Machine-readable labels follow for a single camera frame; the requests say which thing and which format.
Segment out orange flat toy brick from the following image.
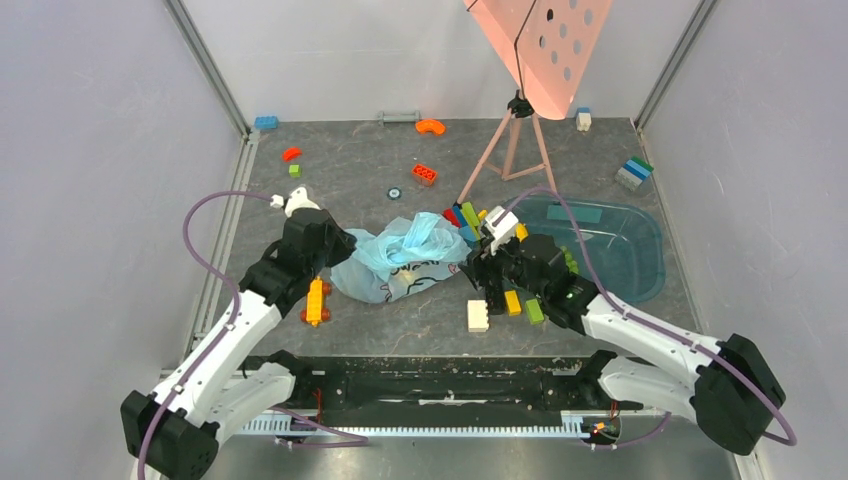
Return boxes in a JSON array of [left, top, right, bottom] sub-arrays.
[[411, 164, 438, 187]]

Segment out pink perforated board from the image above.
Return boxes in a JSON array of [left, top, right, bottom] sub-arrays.
[[463, 0, 613, 120]]

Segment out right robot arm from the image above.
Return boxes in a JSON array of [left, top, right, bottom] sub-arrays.
[[460, 234, 797, 455]]

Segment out light blue plastic bag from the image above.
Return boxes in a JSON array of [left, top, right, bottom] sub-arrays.
[[329, 212, 470, 304]]

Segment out purple cable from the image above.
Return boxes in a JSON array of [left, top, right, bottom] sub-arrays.
[[495, 186, 798, 450], [136, 190, 287, 480]]

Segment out black toy brick strip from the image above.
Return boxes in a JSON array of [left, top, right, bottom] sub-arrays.
[[482, 279, 507, 315]]

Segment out cream toy brick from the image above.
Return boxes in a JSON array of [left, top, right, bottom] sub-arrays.
[[467, 300, 489, 333]]

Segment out orange curved toy piece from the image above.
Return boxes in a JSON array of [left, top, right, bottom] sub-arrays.
[[415, 119, 446, 136]]

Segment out yellow toy brick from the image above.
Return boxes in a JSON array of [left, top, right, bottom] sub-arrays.
[[504, 290, 522, 316]]

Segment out grey toy bar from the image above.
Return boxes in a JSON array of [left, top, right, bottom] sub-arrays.
[[377, 110, 422, 126]]

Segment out green fake grapes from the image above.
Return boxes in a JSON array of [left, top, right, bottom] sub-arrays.
[[561, 246, 579, 275]]

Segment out teal plastic bin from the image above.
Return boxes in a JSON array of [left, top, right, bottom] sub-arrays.
[[513, 194, 666, 304]]

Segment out blue toy brick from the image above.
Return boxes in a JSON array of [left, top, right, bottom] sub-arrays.
[[254, 115, 279, 131]]

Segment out orange yellow toy car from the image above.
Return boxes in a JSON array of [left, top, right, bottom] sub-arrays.
[[300, 277, 332, 327]]

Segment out white blue small brick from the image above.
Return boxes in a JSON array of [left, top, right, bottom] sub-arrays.
[[575, 107, 592, 132]]

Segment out red curved toy piece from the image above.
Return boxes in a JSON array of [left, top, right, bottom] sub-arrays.
[[281, 147, 302, 163]]

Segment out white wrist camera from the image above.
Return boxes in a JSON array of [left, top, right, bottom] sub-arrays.
[[269, 186, 321, 218], [481, 206, 519, 255]]

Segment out green toy brick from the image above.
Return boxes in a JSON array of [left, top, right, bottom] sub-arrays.
[[525, 298, 546, 325]]

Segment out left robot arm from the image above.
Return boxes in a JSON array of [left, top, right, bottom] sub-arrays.
[[120, 207, 356, 479]]

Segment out yellow fake fruit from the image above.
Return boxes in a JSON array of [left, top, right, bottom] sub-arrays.
[[515, 223, 529, 241]]

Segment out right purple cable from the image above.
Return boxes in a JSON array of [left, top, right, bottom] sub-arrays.
[[495, 186, 798, 450]]

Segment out colourful brick pile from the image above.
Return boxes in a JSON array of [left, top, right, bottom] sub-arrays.
[[441, 202, 487, 245]]

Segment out stacked grey blue green bricks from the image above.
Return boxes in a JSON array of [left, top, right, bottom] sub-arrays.
[[614, 156, 654, 191]]

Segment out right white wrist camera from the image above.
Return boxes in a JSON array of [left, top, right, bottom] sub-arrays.
[[481, 206, 519, 255]]

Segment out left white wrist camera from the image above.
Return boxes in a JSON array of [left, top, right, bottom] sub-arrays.
[[269, 186, 321, 218]]

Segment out white toothed rail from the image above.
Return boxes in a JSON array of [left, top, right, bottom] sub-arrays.
[[236, 412, 590, 440]]

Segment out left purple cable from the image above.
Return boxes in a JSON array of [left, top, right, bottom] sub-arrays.
[[136, 190, 287, 480]]

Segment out pink wooden tripod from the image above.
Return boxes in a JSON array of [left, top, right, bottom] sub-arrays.
[[455, 88, 557, 205]]

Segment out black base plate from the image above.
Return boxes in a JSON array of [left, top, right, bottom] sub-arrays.
[[237, 350, 642, 427]]

